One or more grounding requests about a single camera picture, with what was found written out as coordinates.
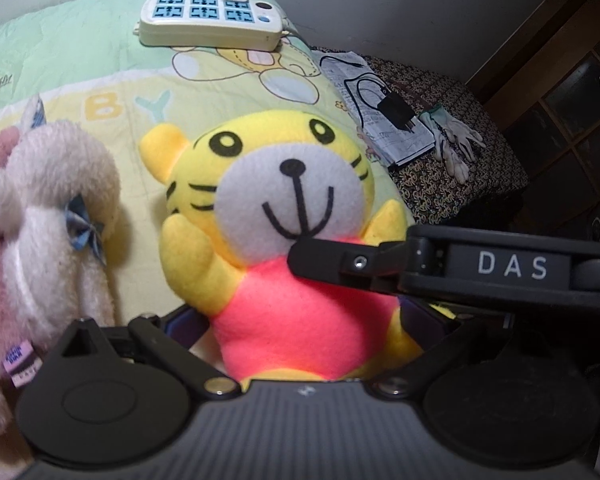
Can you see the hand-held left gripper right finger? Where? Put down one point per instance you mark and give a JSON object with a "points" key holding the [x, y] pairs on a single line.
{"points": [[430, 330]]}

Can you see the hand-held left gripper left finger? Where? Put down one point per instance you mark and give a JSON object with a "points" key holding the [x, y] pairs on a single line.
{"points": [[180, 327]]}

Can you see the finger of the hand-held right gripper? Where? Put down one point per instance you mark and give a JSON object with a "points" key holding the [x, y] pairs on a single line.
{"points": [[340, 260]]}

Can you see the yellow tiger plush toy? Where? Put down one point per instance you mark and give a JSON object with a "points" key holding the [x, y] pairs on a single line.
{"points": [[280, 185]]}

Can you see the white bunny plush blue bow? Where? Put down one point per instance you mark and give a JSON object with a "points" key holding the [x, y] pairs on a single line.
{"points": [[55, 175]]}

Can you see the dark floral cloth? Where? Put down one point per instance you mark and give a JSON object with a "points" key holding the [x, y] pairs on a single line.
{"points": [[455, 200]]}

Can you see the white work glove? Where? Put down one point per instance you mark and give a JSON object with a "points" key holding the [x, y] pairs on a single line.
{"points": [[455, 167], [455, 130]]}

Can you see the printed paper sheets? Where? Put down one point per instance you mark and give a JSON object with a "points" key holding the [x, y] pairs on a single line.
{"points": [[411, 146]]}

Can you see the dark wooden cabinet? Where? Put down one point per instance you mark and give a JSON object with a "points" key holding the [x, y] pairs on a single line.
{"points": [[580, 135]]}

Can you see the cream power strip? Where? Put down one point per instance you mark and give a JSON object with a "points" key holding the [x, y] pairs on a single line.
{"points": [[205, 32]]}

